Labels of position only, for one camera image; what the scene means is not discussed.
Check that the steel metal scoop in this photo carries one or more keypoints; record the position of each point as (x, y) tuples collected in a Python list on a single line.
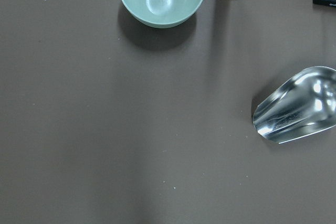
[(302, 106)]

